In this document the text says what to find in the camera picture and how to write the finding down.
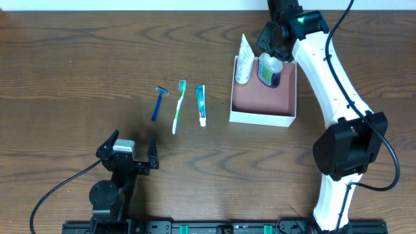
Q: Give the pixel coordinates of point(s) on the green and white toothbrush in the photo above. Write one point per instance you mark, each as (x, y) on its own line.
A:
(182, 88)

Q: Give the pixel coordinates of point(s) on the clear pump bottle dark liquid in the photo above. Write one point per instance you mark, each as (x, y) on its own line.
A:
(269, 70)

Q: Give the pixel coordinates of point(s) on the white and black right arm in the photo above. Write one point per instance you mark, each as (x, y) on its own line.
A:
(352, 138)

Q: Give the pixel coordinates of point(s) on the teal toothpaste tube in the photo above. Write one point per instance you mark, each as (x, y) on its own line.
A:
(200, 94)

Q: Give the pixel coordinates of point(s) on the blue disposable razor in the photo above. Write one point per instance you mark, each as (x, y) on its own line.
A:
(162, 92)

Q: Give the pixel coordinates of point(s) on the white cream tube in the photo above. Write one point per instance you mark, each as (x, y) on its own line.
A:
(244, 62)

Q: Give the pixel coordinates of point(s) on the white box with pink interior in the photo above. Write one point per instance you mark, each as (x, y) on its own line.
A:
(256, 103)

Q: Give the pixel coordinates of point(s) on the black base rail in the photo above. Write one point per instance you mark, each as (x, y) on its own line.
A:
(284, 226)

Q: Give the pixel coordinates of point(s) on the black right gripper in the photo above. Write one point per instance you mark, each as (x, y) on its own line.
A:
(273, 39)

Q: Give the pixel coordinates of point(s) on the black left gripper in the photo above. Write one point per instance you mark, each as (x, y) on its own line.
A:
(130, 164)

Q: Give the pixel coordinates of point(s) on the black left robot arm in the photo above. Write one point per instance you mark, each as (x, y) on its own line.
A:
(111, 198)

